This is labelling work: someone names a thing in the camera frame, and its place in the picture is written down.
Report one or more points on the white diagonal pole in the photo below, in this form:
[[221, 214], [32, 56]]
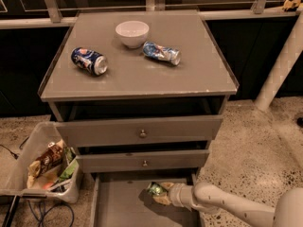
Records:
[[285, 61]]

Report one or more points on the crushed light blue can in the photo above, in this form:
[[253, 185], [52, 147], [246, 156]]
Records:
[[160, 53]]

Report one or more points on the brown snack bag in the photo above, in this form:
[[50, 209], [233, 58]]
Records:
[[49, 159]]

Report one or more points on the grey drawer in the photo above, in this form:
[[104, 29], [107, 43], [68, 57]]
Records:
[[119, 132], [121, 200], [133, 161]]

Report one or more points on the grey top drawer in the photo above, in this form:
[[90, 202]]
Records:
[[119, 132]]

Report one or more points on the brass top drawer knob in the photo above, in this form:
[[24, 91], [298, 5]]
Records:
[[143, 134]]

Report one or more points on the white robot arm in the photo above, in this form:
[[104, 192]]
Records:
[[206, 197]]

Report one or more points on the dark blue soda can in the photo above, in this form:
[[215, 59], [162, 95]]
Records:
[[89, 60]]

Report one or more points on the metal window railing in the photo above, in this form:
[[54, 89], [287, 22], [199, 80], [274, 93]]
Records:
[[49, 13]]

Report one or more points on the green snack packet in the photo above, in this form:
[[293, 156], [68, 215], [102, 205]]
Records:
[[71, 164]]

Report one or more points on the grey middle drawer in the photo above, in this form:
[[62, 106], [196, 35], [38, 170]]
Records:
[[133, 161]]

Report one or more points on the grey bottom drawer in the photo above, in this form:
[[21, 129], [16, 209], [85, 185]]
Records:
[[121, 200]]

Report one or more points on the green soda can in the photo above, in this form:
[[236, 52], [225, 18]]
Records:
[[155, 189]]

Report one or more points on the grey drawer cabinet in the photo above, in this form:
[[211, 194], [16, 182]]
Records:
[[135, 86]]

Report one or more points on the white ceramic bowl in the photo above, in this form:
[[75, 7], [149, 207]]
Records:
[[132, 33]]

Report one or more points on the clear plastic bin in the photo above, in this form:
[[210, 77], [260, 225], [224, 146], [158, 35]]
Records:
[[48, 185]]

